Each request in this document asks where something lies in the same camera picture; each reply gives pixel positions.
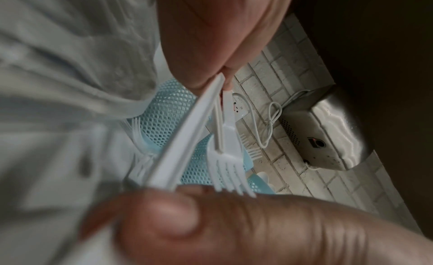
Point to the bunch of white plastic forks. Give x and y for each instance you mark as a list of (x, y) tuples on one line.
[(137, 140)]

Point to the white plastic fork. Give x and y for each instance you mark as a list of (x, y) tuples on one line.
[(253, 153), (230, 151), (243, 138), (219, 124)]

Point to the white plastic knife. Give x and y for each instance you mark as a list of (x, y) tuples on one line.
[(189, 130)]

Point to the white wall socket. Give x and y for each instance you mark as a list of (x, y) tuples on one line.
[(238, 104)]

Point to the person's left hand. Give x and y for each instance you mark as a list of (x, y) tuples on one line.
[(257, 231)]

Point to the light blue mesh cutlery basket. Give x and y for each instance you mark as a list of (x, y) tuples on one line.
[(165, 111)]

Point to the clear plastic bag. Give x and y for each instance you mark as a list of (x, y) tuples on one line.
[(61, 98)]

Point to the stainless steel appliance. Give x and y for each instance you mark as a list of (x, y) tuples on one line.
[(324, 132)]

